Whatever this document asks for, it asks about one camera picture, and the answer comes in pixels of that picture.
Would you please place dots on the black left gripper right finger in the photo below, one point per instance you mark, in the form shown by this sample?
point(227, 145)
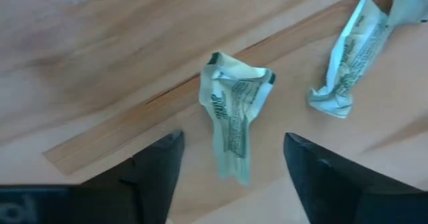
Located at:
point(321, 184)

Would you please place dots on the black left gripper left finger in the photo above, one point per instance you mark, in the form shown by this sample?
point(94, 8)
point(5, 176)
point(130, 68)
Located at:
point(157, 177)

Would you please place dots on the green white stevia packet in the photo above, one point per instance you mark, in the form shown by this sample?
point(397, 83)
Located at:
point(408, 3)
point(234, 110)
point(354, 57)

